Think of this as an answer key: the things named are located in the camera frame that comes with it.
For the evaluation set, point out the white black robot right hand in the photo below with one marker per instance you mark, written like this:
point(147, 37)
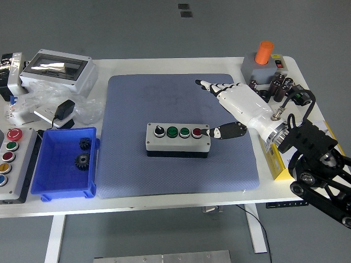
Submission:
point(244, 104)

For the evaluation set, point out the grey four-button control box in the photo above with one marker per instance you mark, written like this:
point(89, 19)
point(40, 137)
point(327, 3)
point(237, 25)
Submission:
point(178, 143)

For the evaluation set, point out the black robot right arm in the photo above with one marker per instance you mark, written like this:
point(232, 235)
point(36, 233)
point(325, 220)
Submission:
point(310, 137)

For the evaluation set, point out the grey five-button control box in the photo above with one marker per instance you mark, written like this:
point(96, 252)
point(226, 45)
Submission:
point(22, 164)

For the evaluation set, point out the grey base block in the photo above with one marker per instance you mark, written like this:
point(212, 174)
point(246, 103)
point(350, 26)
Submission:
point(255, 71)

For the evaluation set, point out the orange cylinder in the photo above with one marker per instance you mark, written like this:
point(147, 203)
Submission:
point(263, 52)

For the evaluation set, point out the black module with green terminal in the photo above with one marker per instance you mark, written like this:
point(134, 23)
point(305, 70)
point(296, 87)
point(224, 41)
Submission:
point(301, 96)

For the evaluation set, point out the yellow white carton box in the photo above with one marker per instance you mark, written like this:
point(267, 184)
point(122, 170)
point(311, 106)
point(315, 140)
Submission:
point(274, 161)

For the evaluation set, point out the dark floor plate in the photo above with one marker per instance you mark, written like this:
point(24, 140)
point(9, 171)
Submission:
point(183, 6)
point(186, 14)

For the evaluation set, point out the black table control panel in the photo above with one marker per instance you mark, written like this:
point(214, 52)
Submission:
point(285, 204)

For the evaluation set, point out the grey-blue table mat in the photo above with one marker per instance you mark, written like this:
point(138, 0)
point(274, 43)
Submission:
point(131, 109)

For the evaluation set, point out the white table leg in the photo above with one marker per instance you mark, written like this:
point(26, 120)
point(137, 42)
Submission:
point(256, 233)
point(55, 238)

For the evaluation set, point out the clear plastic bag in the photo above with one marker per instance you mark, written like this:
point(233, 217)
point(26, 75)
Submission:
point(87, 109)

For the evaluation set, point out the small black bevel gear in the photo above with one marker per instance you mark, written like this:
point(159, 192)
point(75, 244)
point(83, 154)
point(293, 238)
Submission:
point(85, 143)

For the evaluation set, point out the large black bevel gear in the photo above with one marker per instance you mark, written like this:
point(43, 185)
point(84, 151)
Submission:
point(82, 161)

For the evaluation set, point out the grey metal plate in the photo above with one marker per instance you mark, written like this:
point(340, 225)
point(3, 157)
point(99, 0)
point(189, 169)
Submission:
point(164, 257)

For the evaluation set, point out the black power adapter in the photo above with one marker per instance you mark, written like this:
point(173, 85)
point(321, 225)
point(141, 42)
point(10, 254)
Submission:
point(65, 109)

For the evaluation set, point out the blue plastic bin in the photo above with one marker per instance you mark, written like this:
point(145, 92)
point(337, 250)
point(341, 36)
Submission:
point(55, 164)

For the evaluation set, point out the white socket strip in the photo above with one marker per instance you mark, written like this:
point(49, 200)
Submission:
point(45, 112)

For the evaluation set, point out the white blue circuit breaker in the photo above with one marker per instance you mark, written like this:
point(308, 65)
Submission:
point(12, 115)

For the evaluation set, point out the silver black device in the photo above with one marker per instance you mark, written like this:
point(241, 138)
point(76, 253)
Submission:
point(13, 71)

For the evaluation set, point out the black red rocker switch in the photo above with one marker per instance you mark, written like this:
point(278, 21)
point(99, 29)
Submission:
point(278, 62)

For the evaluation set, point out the metal bracket under table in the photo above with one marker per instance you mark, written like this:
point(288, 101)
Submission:
point(211, 209)

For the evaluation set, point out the grey enclosure with clear window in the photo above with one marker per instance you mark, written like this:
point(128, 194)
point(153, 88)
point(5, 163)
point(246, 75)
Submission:
point(82, 79)

